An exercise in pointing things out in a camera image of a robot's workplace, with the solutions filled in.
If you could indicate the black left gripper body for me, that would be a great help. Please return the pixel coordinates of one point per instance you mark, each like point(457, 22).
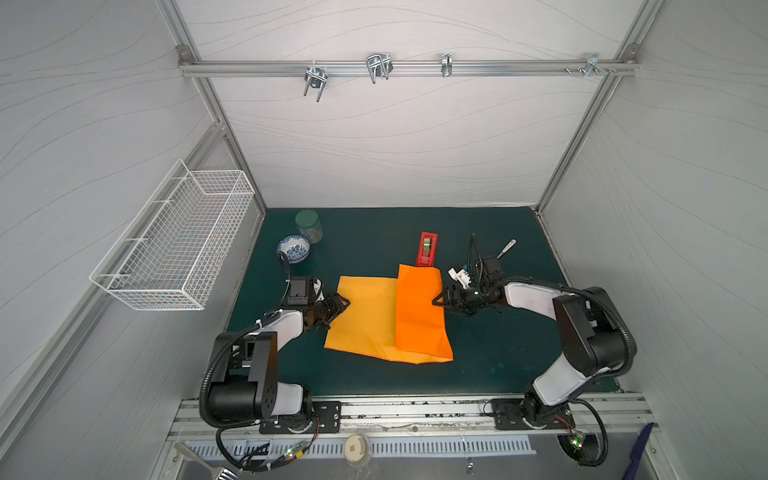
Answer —
point(322, 310)

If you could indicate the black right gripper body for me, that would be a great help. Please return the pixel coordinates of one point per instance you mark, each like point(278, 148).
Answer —
point(454, 298)

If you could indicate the orange wrapping paper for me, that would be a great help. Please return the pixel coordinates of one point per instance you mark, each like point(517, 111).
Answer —
point(393, 319)

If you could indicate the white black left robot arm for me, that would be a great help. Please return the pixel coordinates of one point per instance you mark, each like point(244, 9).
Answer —
point(240, 386)

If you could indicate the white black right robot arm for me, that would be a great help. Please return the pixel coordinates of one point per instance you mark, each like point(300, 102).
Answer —
point(596, 342)

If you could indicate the red tape dispenser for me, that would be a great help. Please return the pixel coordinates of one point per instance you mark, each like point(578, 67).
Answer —
point(427, 260)

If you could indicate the blue white ceramic bowl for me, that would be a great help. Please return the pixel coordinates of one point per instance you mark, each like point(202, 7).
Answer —
point(294, 248)

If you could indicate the green lidded glass jar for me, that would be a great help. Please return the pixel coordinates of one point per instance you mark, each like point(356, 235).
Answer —
point(309, 225)

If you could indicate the round white puck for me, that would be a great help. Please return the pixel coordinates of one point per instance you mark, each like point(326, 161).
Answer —
point(357, 450)

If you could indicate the metal u-bolt clamp left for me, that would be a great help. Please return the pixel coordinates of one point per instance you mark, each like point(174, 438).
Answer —
point(315, 78)

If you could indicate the metal u-bolt clamp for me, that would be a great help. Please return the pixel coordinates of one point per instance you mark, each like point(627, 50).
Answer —
point(315, 78)
point(379, 65)

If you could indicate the metal u-bolt clamp middle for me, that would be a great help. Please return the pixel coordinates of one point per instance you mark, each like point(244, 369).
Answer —
point(379, 65)

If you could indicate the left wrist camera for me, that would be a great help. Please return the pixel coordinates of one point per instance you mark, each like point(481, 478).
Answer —
point(299, 292)

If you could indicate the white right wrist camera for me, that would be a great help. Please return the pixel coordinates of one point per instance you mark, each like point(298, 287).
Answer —
point(461, 276)

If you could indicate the fork with white handle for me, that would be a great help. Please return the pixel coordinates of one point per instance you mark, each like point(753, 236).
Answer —
point(506, 248)

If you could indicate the white wire basket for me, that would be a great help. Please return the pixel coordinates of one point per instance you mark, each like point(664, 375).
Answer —
point(169, 256)

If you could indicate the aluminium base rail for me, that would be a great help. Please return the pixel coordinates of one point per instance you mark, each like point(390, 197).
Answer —
point(617, 412)

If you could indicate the blue handled tool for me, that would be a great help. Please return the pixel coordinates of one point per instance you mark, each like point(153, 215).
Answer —
point(637, 452)

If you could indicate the metal ring clamp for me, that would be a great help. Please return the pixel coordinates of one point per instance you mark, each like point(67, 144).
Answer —
point(446, 65)

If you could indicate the metal bracket clamp right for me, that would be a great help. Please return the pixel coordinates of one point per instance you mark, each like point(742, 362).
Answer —
point(591, 67)

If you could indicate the aluminium cross rail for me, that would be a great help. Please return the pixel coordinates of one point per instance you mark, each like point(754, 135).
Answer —
point(401, 68)

